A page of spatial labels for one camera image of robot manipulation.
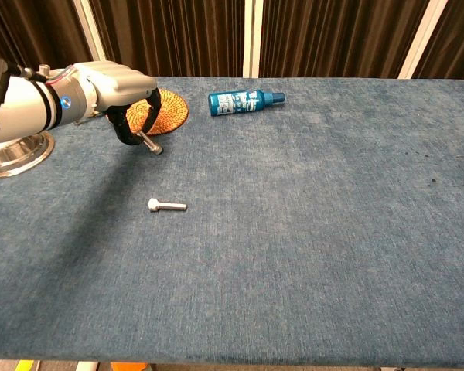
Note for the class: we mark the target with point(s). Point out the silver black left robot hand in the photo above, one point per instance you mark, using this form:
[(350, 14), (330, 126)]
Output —
[(120, 85)]

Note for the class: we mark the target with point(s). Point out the white frame post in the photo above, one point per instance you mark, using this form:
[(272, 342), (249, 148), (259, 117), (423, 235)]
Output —
[(252, 38), (93, 35), (423, 38)]

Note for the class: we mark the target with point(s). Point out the orange object under table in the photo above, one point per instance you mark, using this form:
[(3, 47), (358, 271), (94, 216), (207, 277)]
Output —
[(127, 366)]

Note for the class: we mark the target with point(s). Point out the blue fabric table cover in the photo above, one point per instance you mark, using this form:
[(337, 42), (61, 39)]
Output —
[(278, 239)]

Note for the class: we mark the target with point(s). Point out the silver bolt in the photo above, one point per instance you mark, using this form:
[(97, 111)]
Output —
[(166, 206), (151, 145)]

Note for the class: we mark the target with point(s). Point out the dark brown curtain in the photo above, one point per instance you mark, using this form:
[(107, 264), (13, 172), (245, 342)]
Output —
[(170, 38)]

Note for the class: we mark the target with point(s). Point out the yellow object under table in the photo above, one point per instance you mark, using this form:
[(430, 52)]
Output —
[(25, 366)]

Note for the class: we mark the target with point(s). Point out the round woven rattan coaster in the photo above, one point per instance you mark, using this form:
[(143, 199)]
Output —
[(172, 112)]

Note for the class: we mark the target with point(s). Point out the blue spray bottle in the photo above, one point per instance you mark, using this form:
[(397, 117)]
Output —
[(232, 102)]

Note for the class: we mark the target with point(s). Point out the stainless steel bowl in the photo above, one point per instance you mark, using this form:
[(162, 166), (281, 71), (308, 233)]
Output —
[(19, 158)]

